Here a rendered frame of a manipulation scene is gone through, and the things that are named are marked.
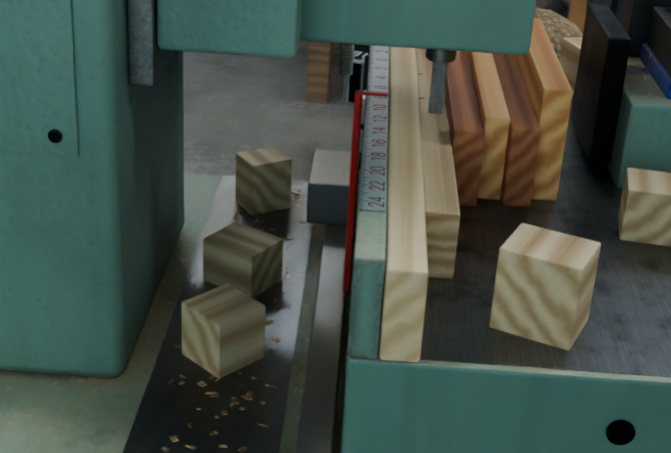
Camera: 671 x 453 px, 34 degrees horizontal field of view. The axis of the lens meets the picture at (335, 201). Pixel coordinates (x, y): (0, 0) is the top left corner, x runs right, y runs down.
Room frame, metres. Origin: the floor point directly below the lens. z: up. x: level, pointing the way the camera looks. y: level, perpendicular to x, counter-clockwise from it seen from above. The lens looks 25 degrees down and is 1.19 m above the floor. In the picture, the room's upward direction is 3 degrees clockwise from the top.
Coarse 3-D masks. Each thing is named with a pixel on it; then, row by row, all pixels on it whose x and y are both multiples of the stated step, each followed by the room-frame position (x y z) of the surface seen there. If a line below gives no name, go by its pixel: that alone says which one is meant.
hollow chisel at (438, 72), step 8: (432, 64) 0.66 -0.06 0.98; (440, 64) 0.66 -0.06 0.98; (432, 72) 0.66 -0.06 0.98; (440, 72) 0.66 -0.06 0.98; (432, 80) 0.66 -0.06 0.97; (440, 80) 0.66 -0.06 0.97; (432, 88) 0.66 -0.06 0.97; (440, 88) 0.66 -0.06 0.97; (432, 96) 0.66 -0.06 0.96; (440, 96) 0.66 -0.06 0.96; (432, 104) 0.66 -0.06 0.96; (440, 104) 0.66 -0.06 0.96; (432, 112) 0.66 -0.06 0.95; (440, 112) 0.66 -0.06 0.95
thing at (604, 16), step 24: (600, 24) 0.73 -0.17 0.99; (600, 48) 0.72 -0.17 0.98; (624, 48) 0.70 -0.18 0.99; (600, 72) 0.70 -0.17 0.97; (624, 72) 0.70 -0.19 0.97; (648, 72) 0.73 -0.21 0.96; (576, 96) 0.77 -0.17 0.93; (600, 96) 0.70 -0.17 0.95; (576, 120) 0.76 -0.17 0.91; (600, 120) 0.70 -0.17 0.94; (600, 144) 0.70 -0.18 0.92
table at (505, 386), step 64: (576, 192) 0.66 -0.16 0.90; (640, 256) 0.57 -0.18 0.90; (448, 320) 0.49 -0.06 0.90; (640, 320) 0.50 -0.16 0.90; (384, 384) 0.44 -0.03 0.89; (448, 384) 0.44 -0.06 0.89; (512, 384) 0.44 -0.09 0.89; (576, 384) 0.44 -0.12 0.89; (640, 384) 0.44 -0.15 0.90; (384, 448) 0.44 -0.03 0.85; (448, 448) 0.44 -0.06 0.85; (512, 448) 0.44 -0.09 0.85; (576, 448) 0.44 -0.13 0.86; (640, 448) 0.44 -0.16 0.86
